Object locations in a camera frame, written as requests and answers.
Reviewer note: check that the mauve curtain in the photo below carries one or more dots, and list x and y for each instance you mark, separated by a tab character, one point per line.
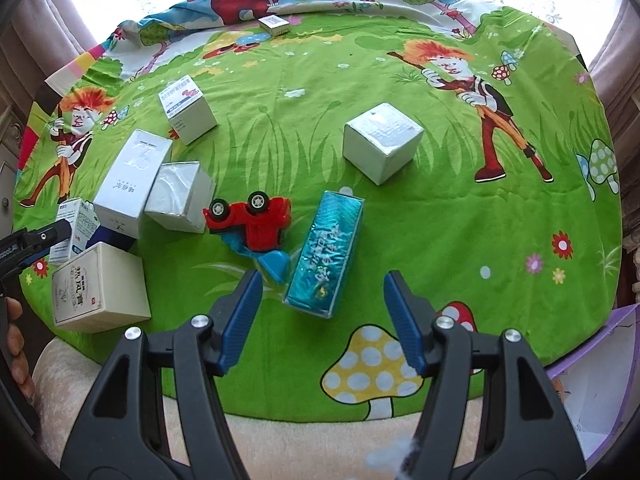
620	70
30	35

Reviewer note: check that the person's left hand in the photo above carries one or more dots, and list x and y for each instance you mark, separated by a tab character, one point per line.
15	347

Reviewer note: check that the silver cube box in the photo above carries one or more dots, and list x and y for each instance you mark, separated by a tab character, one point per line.
382	140

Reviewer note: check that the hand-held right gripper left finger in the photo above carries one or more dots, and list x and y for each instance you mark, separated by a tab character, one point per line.
240	320

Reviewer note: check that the white box with red print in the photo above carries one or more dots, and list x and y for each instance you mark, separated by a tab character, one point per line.
187	110

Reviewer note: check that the small silver box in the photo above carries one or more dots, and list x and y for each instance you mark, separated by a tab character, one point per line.
274	23

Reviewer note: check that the cream box with figure print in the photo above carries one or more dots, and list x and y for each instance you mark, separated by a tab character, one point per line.
100	287

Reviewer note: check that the purple cardboard box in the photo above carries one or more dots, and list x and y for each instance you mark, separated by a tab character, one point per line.
595	390

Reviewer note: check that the beige cushion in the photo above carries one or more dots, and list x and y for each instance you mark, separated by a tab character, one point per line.
300	440

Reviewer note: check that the white blue-print medicine box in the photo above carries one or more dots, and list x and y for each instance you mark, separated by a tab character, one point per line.
77	227

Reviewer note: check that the red toy truck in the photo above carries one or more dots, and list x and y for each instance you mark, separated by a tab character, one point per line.
255	225

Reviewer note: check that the green cartoon bedsheet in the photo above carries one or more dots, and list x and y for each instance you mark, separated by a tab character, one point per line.
450	240

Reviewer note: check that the white fluff tuft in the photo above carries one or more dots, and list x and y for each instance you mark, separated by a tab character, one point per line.
395	455

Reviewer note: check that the large silver box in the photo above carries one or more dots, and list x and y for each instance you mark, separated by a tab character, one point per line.
175	195

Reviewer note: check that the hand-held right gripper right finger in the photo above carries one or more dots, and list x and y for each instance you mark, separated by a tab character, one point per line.
405	325

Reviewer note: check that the dark blue box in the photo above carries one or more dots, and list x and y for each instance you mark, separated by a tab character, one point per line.
112	240

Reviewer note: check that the teal box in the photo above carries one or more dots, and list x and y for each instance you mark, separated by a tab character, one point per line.
325	255

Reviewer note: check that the tall white box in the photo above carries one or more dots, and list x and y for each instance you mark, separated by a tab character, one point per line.
130	180

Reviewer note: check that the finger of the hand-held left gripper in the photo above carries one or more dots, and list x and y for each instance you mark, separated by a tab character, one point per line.
47	236
30	264

